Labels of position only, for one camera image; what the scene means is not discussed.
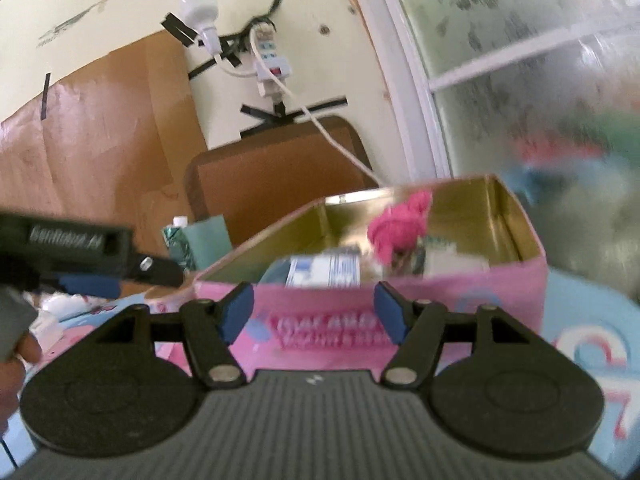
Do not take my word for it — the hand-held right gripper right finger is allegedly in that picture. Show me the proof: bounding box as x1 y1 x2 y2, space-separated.
374 281 556 387

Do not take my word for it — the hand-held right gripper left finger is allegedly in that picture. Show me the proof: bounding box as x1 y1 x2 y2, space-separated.
60 281 256 388

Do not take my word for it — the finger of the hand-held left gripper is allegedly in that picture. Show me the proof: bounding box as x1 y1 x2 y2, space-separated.
125 252 184 288
56 274 122 299

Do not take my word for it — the blue label tissue packet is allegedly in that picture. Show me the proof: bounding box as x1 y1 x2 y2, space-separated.
285 252 363 288

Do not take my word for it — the pink biscuit tin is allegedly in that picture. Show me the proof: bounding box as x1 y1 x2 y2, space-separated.
192 174 548 376

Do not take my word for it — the person's left hand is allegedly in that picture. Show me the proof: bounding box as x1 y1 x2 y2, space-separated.
0 290 43 433

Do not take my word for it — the green drink carton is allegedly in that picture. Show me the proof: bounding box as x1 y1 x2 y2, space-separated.
161 216 193 271

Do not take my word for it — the clear wrapped white packet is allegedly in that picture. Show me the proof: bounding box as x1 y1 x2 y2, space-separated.
30 292 93 343

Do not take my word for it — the teal plastic cup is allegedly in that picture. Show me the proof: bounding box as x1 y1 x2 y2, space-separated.
182 214 233 271

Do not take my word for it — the brown cardboard sheet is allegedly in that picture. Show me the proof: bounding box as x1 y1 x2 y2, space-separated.
0 27 211 261

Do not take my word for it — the black tape cross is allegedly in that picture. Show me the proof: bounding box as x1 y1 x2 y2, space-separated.
239 96 348 141

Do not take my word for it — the cartoon printed blanket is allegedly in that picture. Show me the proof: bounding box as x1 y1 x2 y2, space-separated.
0 265 640 466

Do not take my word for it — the white power adapter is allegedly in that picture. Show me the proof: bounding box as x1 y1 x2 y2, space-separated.
248 22 293 101

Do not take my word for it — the black tape strip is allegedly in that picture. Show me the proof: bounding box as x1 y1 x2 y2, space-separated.
160 12 198 48

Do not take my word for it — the white light bulb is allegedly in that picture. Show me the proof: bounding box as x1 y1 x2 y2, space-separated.
179 0 223 56

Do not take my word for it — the frosted window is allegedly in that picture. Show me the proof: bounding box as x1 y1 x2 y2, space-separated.
367 0 640 301

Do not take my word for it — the white cable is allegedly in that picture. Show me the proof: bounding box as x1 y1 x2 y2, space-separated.
272 80 386 188

